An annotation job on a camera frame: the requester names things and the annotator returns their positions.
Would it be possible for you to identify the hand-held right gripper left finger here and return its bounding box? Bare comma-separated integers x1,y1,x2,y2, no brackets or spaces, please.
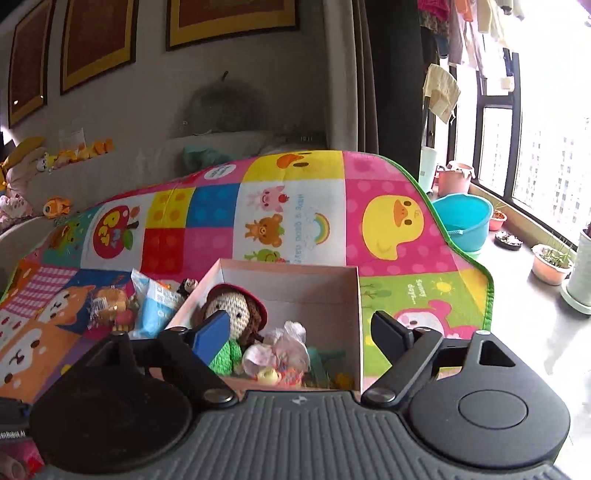
62,310,238,409

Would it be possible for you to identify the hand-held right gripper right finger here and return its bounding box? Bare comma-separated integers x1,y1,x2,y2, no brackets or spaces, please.
361,311,543,409

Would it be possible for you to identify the white cardboard box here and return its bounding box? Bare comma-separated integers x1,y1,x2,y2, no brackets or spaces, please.
165,258,365,393

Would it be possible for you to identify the bread packet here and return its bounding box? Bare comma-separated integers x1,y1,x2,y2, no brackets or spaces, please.
89,285,139,330

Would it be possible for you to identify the crochet doll with red hat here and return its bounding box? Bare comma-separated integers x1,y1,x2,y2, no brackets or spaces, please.
191,284,269,376

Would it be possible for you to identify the blue white packet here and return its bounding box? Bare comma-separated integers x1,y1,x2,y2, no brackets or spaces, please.
129,269,186,340

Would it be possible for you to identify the pink white plastic bag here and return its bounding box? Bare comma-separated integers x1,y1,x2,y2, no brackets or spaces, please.
242,320,311,374

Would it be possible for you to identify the green plastic toy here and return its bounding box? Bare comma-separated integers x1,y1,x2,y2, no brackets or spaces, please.
307,348,348,387

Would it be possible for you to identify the teal plastic basin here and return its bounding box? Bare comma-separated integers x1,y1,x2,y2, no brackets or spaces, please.
431,194,494,253

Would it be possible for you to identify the colourful printed play mat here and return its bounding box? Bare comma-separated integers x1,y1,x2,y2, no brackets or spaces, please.
0,150,495,407

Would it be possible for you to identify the pink bucket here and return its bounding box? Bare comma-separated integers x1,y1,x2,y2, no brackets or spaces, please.
436,161,475,198

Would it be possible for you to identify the light green bin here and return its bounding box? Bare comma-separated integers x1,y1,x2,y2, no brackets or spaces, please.
418,147,439,193

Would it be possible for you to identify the grey sofa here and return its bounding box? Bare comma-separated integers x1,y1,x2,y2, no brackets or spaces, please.
0,129,329,282

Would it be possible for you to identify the teal cloth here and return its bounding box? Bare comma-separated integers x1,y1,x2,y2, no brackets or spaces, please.
181,145,232,177

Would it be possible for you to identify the orange fish plush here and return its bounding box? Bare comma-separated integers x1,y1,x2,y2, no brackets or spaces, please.
43,197,74,217

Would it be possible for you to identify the pink plush toy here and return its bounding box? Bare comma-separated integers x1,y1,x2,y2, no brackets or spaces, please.
0,193,34,228

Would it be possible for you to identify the row of yellow plush ducks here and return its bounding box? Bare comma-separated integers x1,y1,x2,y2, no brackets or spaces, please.
46,138,114,169

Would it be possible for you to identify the grey round plush cushion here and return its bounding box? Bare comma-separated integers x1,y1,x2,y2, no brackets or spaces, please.
182,71,269,137

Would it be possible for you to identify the white paper note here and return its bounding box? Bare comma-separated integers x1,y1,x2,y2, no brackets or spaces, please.
59,128,88,151

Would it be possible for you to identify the beige hanging towel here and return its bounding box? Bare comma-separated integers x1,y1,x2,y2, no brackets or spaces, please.
424,64,461,124

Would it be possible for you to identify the dark curtain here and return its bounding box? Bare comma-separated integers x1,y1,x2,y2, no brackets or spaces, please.
323,0,429,166

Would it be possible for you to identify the large yellow plush toy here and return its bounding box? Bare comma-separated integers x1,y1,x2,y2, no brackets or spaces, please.
0,136,47,186

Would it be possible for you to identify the row of hanging clothes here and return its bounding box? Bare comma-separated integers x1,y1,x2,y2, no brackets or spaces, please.
418,0,591,71

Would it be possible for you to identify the medium gold framed picture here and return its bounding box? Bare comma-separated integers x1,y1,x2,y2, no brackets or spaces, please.
60,0,139,95

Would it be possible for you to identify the wide gold framed picture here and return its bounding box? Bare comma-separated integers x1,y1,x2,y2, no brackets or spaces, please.
165,0,300,51

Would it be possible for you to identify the narrow gold framed picture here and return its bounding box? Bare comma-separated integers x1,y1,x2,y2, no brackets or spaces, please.
7,0,57,129

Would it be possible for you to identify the black window frame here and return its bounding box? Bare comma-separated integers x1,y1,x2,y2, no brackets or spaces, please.
447,46,591,234

